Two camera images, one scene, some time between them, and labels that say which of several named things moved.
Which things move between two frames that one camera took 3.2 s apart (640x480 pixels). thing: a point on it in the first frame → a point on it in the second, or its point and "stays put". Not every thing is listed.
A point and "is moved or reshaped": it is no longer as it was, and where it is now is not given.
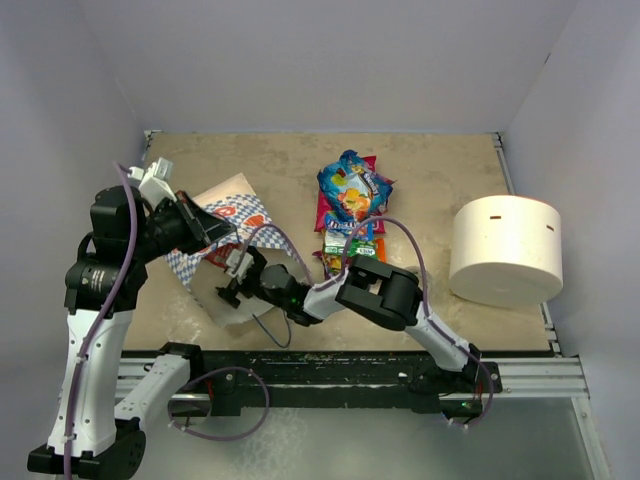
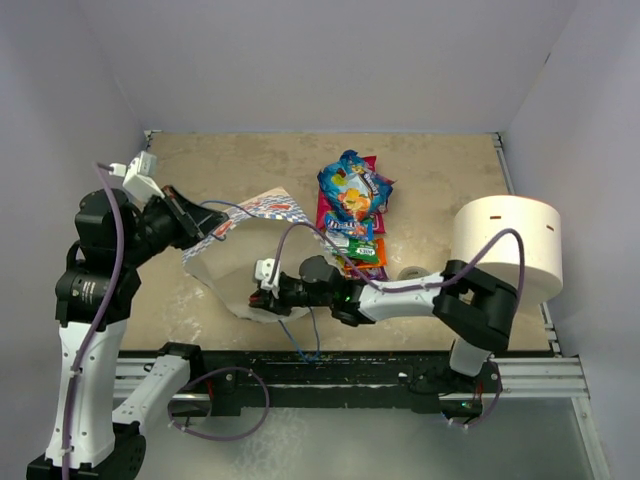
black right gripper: (229, 295) → (270, 302)
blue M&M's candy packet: (345, 227) stays put
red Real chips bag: (322, 207) stays put
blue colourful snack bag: (352, 190) stays put
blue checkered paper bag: (224, 273) is moved or reshaped
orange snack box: (381, 250) stays put
